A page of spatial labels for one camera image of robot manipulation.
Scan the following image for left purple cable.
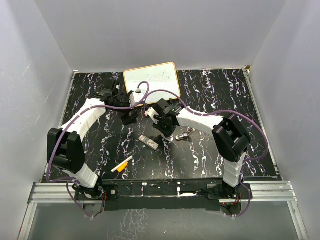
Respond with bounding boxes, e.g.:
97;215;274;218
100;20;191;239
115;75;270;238
45;81;151;218

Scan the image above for white marker pen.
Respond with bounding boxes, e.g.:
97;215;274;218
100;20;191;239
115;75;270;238
111;156;133;173

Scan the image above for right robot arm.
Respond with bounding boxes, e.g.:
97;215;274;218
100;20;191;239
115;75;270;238
145;99;251;199

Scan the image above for purple cable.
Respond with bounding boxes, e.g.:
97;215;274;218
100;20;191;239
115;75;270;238
144;89;270;218
45;81;151;218

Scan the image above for orange marker cap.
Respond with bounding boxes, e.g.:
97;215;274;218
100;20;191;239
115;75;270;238
116;162;128;173

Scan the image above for black front mounting rail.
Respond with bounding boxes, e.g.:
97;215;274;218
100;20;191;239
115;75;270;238
72;178;253;211

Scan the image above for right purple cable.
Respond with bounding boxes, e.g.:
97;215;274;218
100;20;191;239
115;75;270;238
144;89;270;218

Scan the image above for orange framed whiteboard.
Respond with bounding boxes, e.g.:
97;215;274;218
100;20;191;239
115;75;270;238
123;62;181;105

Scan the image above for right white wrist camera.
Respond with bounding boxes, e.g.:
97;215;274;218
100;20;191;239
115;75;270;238
144;107;159;125

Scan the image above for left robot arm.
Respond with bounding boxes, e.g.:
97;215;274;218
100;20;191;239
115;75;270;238
46;80;144;200

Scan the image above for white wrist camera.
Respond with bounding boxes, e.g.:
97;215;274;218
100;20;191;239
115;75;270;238
128;88;144;106
144;107;159;125

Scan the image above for white staple box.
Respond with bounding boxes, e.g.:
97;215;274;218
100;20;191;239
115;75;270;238
139;135;159;151

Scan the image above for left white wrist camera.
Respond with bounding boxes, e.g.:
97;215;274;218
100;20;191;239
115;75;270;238
128;88;144;106

